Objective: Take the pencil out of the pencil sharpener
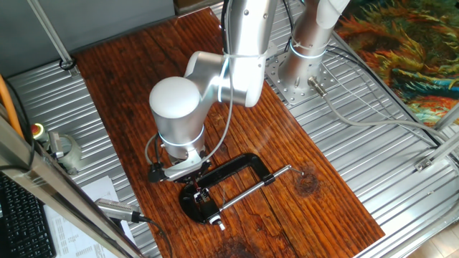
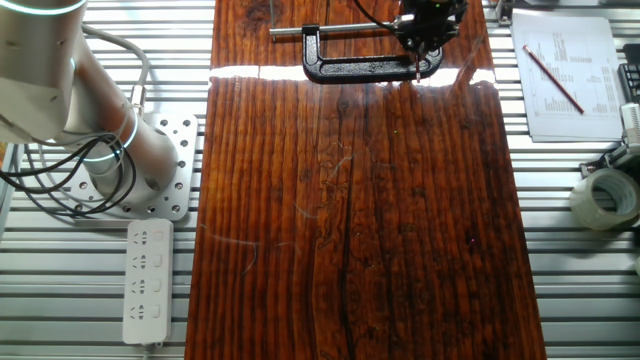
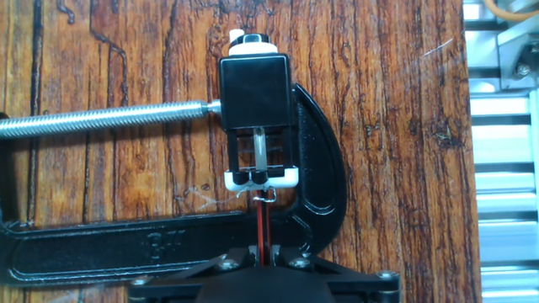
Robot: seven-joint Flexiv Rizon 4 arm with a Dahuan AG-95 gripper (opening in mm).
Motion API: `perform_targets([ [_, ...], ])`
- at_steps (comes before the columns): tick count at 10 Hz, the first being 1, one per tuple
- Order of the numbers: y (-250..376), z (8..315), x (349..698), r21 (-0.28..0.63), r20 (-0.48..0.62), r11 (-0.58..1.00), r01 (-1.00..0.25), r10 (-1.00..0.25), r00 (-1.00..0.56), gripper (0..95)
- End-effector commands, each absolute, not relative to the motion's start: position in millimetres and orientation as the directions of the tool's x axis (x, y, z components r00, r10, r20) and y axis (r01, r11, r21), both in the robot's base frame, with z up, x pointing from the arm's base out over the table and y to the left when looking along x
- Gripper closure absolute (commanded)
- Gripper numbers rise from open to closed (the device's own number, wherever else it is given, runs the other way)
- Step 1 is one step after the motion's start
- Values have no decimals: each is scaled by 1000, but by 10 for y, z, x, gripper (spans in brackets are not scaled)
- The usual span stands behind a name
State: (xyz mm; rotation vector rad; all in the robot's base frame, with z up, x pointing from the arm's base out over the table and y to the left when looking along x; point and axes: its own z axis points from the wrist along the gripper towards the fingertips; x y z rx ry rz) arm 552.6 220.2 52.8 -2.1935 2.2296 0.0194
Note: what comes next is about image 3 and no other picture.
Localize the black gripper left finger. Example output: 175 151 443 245
127 246 259 303

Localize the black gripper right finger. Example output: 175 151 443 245
269 246 402 303

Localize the black C-clamp with steel screw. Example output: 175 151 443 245
0 82 348 289

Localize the brown wooden board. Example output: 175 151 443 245
0 0 483 303

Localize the steel frame bar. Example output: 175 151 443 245
496 14 539 90

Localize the orange cable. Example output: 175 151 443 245
483 0 539 23

